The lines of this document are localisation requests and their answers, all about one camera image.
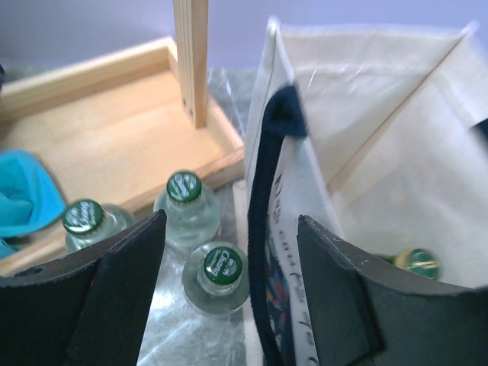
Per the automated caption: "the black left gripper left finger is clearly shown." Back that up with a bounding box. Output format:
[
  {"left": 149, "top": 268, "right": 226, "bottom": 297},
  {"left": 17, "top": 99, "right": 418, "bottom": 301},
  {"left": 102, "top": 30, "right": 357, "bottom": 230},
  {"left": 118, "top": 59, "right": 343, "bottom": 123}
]
[{"left": 1, "top": 210, "right": 166, "bottom": 365}]

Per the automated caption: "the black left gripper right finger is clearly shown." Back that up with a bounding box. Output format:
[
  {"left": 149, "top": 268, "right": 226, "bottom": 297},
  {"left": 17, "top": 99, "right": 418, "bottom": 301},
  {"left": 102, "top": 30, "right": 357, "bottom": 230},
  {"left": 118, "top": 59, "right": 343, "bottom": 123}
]
[{"left": 297, "top": 215, "right": 487, "bottom": 365}]

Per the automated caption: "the green Perrier glass bottle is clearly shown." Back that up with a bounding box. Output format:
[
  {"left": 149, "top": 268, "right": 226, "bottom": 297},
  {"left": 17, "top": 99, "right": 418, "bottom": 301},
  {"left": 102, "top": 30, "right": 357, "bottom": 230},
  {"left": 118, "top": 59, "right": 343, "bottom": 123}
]
[{"left": 377, "top": 248, "right": 441, "bottom": 280}]

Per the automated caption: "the clear Chang soda bottle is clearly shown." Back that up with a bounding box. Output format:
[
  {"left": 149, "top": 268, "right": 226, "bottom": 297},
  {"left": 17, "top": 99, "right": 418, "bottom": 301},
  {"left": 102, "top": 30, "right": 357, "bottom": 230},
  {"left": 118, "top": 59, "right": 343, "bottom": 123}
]
[
  {"left": 153, "top": 170, "right": 220, "bottom": 255},
  {"left": 181, "top": 241, "right": 249, "bottom": 317},
  {"left": 62, "top": 198, "right": 136, "bottom": 254}
]

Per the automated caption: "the cream canvas tote bag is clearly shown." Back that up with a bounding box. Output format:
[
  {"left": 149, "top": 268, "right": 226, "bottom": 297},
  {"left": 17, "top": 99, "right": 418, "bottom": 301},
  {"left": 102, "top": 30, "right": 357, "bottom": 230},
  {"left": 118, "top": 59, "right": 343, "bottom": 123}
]
[{"left": 245, "top": 18, "right": 487, "bottom": 365}]

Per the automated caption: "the turquoise hanging shirt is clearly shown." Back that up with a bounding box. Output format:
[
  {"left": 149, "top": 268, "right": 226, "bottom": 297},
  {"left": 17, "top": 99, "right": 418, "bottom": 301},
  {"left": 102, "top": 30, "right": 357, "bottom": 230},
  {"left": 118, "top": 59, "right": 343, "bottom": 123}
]
[{"left": 1, "top": 149, "right": 66, "bottom": 258}]

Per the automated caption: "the wooden clothes rack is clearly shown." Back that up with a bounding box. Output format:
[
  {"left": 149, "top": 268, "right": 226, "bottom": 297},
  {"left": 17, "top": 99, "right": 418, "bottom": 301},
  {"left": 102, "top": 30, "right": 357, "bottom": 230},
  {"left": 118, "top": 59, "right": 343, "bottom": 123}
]
[{"left": 0, "top": 0, "right": 247, "bottom": 278}]

